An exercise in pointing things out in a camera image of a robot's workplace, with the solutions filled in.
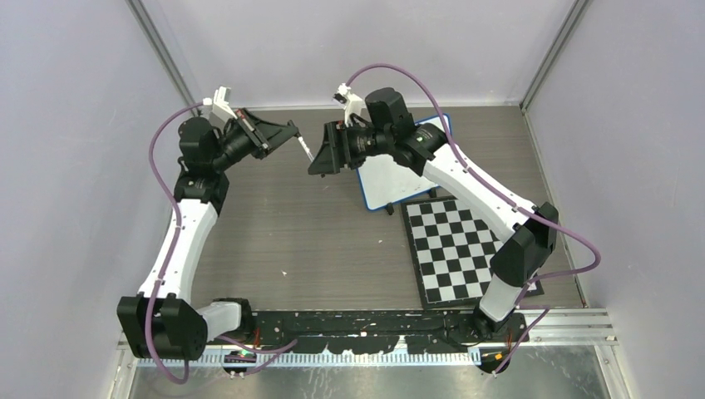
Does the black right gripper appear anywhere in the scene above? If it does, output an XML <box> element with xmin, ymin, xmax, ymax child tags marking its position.
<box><xmin>308</xmin><ymin>119</ymin><xmax>392</xmax><ymax>175</ymax></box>

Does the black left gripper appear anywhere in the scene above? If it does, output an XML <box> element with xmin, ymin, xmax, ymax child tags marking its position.
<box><xmin>210</xmin><ymin>108</ymin><xmax>297</xmax><ymax>172</ymax></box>

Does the black white marker pen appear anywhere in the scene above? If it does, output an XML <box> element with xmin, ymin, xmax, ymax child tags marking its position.
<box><xmin>297</xmin><ymin>135</ymin><xmax>314</xmax><ymax>162</ymax></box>

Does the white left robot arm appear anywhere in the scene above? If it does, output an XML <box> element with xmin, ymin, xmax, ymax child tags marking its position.
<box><xmin>116</xmin><ymin>108</ymin><xmax>299</xmax><ymax>361</ymax></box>

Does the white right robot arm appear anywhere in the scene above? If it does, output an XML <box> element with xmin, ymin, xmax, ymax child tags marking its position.
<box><xmin>308</xmin><ymin>83</ymin><xmax>559</xmax><ymax>342</ymax></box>

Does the blue framed whiteboard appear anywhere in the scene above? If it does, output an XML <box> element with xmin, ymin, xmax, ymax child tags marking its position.
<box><xmin>355</xmin><ymin>112</ymin><xmax>453</xmax><ymax>212</ymax></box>

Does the black white checkerboard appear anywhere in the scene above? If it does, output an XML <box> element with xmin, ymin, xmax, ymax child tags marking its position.
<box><xmin>399</xmin><ymin>196</ymin><xmax>545</xmax><ymax>311</ymax></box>

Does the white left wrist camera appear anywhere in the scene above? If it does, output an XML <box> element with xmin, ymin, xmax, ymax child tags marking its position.
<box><xmin>203</xmin><ymin>86</ymin><xmax>235</xmax><ymax>129</ymax></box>

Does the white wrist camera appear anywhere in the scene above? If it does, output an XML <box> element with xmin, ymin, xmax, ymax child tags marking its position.
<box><xmin>203</xmin><ymin>86</ymin><xmax>235</xmax><ymax>129</ymax></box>
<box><xmin>333</xmin><ymin>83</ymin><xmax>365</xmax><ymax>126</ymax></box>

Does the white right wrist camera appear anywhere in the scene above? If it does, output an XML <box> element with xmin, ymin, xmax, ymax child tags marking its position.
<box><xmin>333</xmin><ymin>83</ymin><xmax>365</xmax><ymax>126</ymax></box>

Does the aluminium left frame post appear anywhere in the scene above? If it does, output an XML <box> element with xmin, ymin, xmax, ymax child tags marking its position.
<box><xmin>125</xmin><ymin>0</ymin><xmax>209</xmax><ymax>105</ymax></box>

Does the aluminium frame post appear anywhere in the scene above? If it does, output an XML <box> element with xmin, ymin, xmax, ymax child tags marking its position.
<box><xmin>520</xmin><ymin>0</ymin><xmax>592</xmax><ymax>114</ymax></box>
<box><xmin>125</xmin><ymin>0</ymin><xmax>209</xmax><ymax>105</ymax></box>

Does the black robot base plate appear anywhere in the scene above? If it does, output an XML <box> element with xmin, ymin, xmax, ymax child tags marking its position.
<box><xmin>223</xmin><ymin>310</ymin><xmax>527</xmax><ymax>355</ymax></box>

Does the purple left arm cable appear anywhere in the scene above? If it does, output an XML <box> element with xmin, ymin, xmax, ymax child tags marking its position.
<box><xmin>144</xmin><ymin>102</ymin><xmax>298</xmax><ymax>385</ymax></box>

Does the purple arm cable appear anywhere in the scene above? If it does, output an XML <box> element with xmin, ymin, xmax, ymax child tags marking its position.
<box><xmin>345</xmin><ymin>62</ymin><xmax>603</xmax><ymax>377</ymax></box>
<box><xmin>144</xmin><ymin>102</ymin><xmax>298</xmax><ymax>385</ymax></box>

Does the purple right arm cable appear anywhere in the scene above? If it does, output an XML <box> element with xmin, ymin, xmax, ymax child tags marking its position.
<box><xmin>345</xmin><ymin>62</ymin><xmax>603</xmax><ymax>377</ymax></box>

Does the aluminium front frame rail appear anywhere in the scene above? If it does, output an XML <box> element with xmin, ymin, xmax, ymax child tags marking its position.
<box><xmin>116</xmin><ymin>308</ymin><xmax>619</xmax><ymax>369</ymax></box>

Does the aluminium right frame post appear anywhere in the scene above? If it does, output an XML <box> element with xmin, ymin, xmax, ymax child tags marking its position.
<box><xmin>520</xmin><ymin>0</ymin><xmax>592</xmax><ymax>114</ymax></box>

